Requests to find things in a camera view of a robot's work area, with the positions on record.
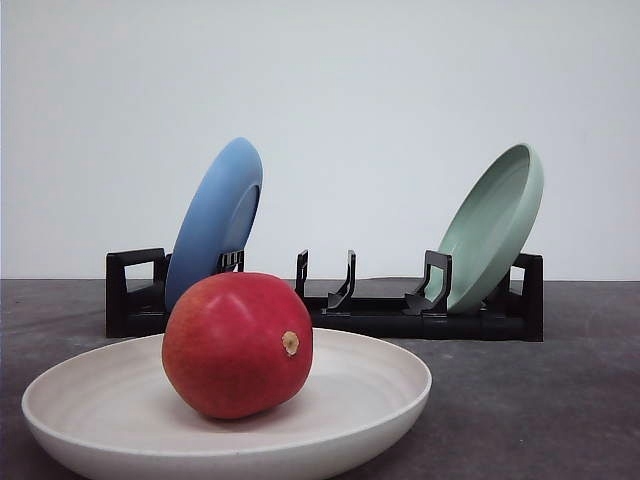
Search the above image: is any green plate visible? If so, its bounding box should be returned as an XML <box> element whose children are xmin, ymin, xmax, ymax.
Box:
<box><xmin>426</xmin><ymin>144</ymin><xmax>544</xmax><ymax>314</ymax></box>

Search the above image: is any blue plate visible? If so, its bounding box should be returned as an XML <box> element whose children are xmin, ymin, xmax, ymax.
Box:
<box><xmin>165</xmin><ymin>137</ymin><xmax>263</xmax><ymax>312</ymax></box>

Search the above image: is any black plate rack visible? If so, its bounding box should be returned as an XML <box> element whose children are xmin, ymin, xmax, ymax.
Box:
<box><xmin>106</xmin><ymin>248</ymin><xmax>543</xmax><ymax>342</ymax></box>

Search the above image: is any white plate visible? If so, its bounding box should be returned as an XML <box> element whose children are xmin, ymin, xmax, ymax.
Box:
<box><xmin>22</xmin><ymin>330</ymin><xmax>432</xmax><ymax>480</ymax></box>

